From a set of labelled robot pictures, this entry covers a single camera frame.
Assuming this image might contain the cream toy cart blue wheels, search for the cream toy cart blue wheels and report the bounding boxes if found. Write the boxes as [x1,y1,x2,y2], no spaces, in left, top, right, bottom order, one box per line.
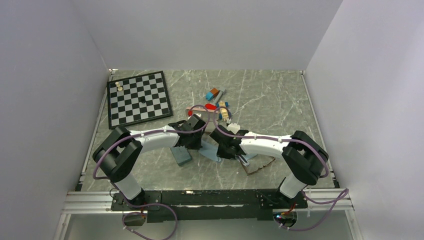
[215,101,232,123]

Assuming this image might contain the brown-framed sunglasses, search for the brown-framed sunglasses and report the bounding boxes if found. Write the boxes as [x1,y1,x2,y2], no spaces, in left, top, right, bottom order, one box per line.
[240,155,276,176]

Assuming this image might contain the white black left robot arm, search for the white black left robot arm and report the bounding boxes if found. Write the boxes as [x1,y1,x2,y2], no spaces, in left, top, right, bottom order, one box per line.
[92,114,207,210]

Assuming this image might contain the blue and orange toy block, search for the blue and orange toy block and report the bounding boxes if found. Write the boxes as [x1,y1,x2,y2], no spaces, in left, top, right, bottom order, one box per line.
[205,88,220,101]

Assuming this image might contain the light blue cleaning cloth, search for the light blue cleaning cloth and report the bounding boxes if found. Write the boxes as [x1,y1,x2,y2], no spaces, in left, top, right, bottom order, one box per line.
[198,139,223,163]

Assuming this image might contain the white-framed sunglasses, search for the white-framed sunglasses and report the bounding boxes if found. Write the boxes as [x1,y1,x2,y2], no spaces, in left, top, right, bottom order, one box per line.
[235,155,250,167]

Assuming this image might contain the grey-blue glasses case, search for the grey-blue glasses case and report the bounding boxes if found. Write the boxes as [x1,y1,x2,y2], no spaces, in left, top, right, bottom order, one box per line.
[170,146,193,167]

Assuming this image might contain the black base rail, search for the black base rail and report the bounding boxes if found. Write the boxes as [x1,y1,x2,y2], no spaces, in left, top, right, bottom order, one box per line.
[110,188,308,223]

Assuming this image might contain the black white chessboard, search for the black white chessboard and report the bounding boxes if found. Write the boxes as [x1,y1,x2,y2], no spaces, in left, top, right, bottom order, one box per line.
[106,71,173,130]

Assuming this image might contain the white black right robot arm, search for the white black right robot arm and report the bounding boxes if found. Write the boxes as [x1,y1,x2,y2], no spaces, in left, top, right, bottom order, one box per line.
[210,125,330,208]

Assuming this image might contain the pink glasses case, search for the pink glasses case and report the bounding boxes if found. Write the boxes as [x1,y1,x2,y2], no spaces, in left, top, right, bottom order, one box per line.
[185,106,220,133]

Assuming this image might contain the grey toy bar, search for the grey toy bar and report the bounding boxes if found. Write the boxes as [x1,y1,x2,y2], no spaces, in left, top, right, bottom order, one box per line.
[213,88,226,105]

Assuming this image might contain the red toy block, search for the red toy block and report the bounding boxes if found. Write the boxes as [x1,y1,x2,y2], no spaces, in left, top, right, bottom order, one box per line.
[204,103,217,110]

